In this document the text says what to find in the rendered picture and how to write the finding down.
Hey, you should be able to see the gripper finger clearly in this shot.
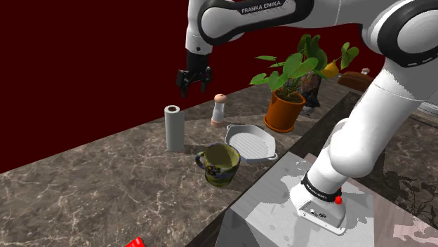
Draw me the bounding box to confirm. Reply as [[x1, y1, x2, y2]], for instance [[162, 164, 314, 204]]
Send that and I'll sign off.
[[200, 66, 213, 94], [175, 69, 190, 99]]

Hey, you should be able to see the pale wooden-capped pepper mill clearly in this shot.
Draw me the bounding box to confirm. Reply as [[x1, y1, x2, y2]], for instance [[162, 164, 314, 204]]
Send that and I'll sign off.
[[210, 93, 228, 129]]

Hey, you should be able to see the grey paper towel roll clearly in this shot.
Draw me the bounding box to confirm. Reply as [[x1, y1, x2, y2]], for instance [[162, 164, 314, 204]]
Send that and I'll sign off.
[[164, 104, 186, 153]]

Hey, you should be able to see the white ridged grill pan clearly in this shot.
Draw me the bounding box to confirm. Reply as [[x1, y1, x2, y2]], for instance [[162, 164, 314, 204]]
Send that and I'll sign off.
[[224, 123, 279, 163]]

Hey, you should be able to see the green plant in orange pot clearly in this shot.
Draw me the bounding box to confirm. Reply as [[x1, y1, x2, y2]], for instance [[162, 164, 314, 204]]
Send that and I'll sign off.
[[249, 33, 360, 134]]

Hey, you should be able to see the blue and yellow patterned mug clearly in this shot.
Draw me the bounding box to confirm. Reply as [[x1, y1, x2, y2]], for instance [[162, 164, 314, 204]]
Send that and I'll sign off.
[[194, 142, 242, 187]]

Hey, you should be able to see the dark mottled vase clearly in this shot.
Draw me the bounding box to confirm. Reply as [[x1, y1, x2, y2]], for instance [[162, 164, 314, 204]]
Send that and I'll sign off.
[[295, 72, 323, 116]]

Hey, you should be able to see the yellow pear-shaped vase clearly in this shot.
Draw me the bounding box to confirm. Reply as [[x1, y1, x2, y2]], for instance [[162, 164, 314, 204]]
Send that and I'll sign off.
[[321, 60, 340, 79]]

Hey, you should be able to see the grey robot stand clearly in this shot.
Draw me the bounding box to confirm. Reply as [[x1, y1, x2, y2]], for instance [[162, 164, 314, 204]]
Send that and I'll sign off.
[[214, 151, 438, 247]]

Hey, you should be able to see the brown wooden box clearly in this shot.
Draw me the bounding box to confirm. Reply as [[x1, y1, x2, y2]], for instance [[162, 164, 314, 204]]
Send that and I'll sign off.
[[336, 70, 375, 93]]

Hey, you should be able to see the small red object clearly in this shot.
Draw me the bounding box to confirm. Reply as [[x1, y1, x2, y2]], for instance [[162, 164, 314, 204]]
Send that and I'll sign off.
[[124, 236, 147, 247]]

